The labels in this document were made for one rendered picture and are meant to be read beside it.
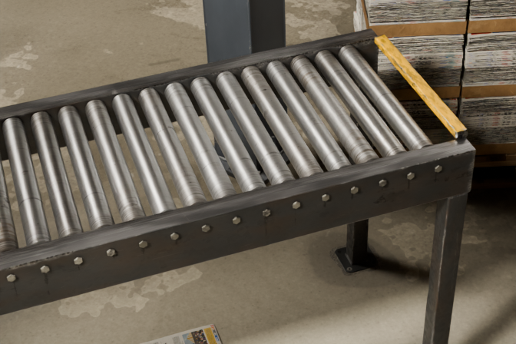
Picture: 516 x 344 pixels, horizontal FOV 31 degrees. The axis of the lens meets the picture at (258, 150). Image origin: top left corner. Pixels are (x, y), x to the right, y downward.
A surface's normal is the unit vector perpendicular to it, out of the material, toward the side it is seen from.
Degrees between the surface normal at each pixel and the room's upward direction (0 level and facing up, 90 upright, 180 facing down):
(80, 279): 90
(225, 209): 0
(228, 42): 90
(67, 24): 0
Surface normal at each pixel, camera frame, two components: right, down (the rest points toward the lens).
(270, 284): -0.04, -0.79
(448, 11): 0.02, 0.62
